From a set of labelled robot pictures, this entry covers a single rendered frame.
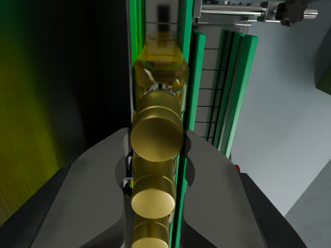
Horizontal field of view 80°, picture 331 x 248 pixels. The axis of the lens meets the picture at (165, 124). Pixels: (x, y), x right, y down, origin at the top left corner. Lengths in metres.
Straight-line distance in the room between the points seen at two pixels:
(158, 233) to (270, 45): 0.50
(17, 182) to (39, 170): 0.03
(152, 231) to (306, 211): 2.35
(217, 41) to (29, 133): 0.32
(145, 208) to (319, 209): 2.43
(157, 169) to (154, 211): 0.03
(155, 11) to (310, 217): 2.45
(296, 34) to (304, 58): 0.07
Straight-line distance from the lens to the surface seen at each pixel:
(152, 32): 0.39
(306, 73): 0.65
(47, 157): 0.26
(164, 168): 0.17
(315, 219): 2.67
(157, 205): 0.16
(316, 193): 2.35
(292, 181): 0.86
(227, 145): 0.38
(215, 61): 0.40
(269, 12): 0.33
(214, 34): 0.40
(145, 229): 0.20
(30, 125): 0.23
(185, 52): 0.30
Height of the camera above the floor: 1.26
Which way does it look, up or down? 61 degrees down
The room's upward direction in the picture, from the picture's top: 179 degrees clockwise
